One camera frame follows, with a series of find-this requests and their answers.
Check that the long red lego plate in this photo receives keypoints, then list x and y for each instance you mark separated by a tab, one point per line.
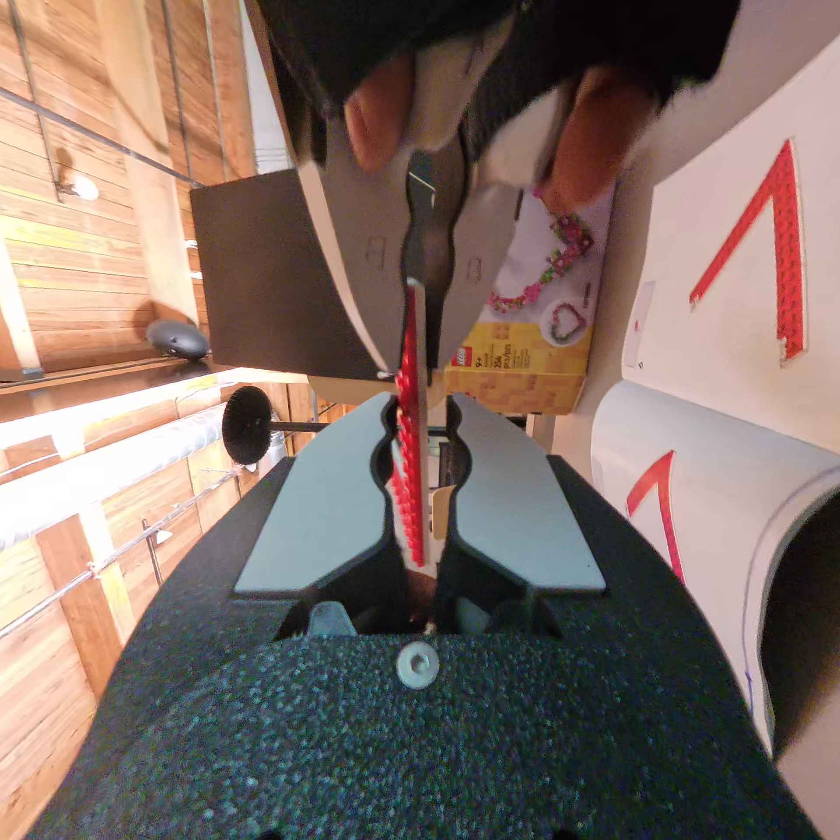
410	426

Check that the bent plywood black chair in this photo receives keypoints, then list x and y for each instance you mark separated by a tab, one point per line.
262	275

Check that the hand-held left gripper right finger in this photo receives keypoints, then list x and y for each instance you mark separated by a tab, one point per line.
525	518

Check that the black dome lamp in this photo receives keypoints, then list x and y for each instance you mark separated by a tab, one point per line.
177	338

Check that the person's right hand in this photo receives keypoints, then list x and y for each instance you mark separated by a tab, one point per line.
377	118

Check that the small tan plywood chair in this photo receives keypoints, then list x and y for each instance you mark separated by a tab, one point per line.
443	512

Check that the black round pendant lamp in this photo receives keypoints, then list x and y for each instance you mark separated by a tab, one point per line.
246	426

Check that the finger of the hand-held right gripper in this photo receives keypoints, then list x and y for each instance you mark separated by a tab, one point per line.
472	262
367	262

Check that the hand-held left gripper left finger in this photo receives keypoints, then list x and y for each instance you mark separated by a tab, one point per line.
321	518

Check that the yellow white lego box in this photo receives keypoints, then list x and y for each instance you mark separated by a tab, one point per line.
525	367

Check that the silver round air duct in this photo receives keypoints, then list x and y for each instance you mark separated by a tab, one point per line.
98	472

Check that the lego instruction booklet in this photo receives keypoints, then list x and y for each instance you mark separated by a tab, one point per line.
722	328

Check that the white ceiling spotlight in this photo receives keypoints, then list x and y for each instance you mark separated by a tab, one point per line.
161	537
85	189

